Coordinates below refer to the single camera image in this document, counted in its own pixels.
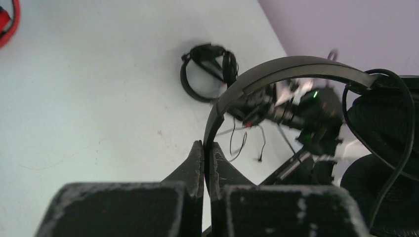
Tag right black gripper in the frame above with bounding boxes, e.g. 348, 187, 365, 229
227, 85, 305, 129

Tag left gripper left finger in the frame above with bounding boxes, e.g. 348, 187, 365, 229
36, 141, 204, 237

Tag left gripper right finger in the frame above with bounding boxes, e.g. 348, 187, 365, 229
209, 143, 370, 237

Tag small headphones black cable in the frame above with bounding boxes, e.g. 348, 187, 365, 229
342, 68, 417, 230

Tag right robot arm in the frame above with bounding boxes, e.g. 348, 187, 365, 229
227, 83, 344, 185

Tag red headphones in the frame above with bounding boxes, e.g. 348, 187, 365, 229
0, 0, 21, 48

